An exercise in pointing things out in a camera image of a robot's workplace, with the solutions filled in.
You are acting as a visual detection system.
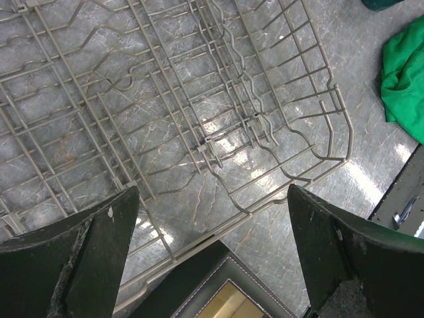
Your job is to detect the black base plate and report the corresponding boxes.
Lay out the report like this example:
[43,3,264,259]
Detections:
[368,144,423,239]

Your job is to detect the black glass-lid jewelry box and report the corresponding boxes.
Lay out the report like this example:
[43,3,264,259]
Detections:
[130,240,295,317]

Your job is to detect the dark green glass cup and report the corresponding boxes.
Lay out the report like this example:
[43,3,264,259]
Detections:
[361,0,404,11]

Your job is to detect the grey wire dish rack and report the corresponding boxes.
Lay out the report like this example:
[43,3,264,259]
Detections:
[1,1,353,313]

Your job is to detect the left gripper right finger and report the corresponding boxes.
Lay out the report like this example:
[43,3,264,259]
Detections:
[287,184,423,317]

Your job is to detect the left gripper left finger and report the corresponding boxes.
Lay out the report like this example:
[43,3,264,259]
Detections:
[1,186,140,317]

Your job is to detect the green cloth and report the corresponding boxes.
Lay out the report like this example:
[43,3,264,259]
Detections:
[380,16,423,144]

